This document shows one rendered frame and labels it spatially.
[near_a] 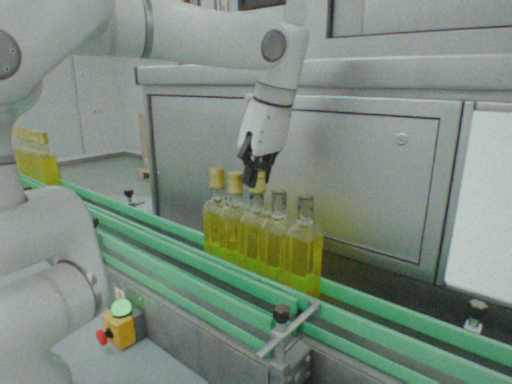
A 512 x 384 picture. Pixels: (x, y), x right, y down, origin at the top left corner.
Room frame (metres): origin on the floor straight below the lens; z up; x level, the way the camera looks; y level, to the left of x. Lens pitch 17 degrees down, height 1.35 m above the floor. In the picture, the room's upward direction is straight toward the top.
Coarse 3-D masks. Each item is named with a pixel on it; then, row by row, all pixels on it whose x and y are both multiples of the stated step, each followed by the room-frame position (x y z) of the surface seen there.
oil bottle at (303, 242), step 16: (304, 224) 0.63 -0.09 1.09; (288, 240) 0.63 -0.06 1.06; (304, 240) 0.61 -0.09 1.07; (320, 240) 0.63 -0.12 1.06; (288, 256) 0.63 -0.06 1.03; (304, 256) 0.61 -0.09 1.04; (320, 256) 0.64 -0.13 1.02; (288, 272) 0.63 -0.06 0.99; (304, 272) 0.61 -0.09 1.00; (320, 272) 0.64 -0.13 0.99; (304, 288) 0.61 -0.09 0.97
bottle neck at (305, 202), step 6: (300, 198) 0.63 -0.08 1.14; (306, 198) 0.65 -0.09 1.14; (312, 198) 0.63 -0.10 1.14; (300, 204) 0.63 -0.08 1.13; (306, 204) 0.63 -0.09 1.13; (312, 204) 0.63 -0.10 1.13; (300, 210) 0.63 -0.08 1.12; (306, 210) 0.63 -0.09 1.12; (312, 210) 0.64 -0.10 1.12; (300, 216) 0.63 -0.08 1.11; (306, 216) 0.63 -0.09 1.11; (312, 216) 0.64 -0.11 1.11; (300, 222) 0.63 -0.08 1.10; (306, 222) 0.63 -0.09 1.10
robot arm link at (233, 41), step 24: (144, 0) 0.53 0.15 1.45; (168, 0) 0.55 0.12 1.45; (168, 24) 0.53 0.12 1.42; (192, 24) 0.53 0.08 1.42; (216, 24) 0.53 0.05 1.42; (240, 24) 0.53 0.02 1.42; (264, 24) 0.55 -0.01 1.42; (168, 48) 0.54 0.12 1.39; (192, 48) 0.53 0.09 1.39; (216, 48) 0.53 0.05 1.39; (240, 48) 0.54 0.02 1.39; (264, 48) 0.56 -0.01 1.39
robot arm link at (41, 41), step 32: (0, 0) 0.38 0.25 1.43; (32, 0) 0.39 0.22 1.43; (64, 0) 0.41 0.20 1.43; (96, 0) 0.43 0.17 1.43; (128, 0) 0.51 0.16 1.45; (0, 32) 0.37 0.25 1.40; (32, 32) 0.38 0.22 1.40; (64, 32) 0.40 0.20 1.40; (96, 32) 0.45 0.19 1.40; (128, 32) 0.50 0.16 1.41; (0, 64) 0.36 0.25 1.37; (32, 64) 0.38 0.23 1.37; (0, 96) 0.37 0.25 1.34
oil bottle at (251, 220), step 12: (252, 216) 0.69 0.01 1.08; (264, 216) 0.69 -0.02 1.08; (240, 228) 0.71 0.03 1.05; (252, 228) 0.69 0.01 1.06; (240, 240) 0.71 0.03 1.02; (252, 240) 0.69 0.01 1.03; (240, 252) 0.71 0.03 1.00; (252, 252) 0.69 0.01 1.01; (240, 264) 0.71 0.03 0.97; (252, 264) 0.69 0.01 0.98
